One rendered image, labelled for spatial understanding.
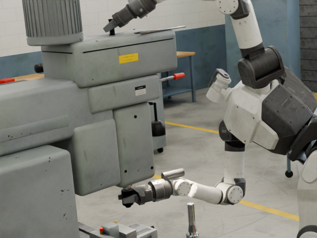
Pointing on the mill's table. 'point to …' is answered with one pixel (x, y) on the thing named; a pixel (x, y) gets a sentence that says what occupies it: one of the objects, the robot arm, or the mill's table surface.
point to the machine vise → (144, 230)
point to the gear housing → (123, 93)
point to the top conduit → (38, 68)
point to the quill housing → (134, 143)
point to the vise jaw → (127, 232)
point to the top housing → (111, 57)
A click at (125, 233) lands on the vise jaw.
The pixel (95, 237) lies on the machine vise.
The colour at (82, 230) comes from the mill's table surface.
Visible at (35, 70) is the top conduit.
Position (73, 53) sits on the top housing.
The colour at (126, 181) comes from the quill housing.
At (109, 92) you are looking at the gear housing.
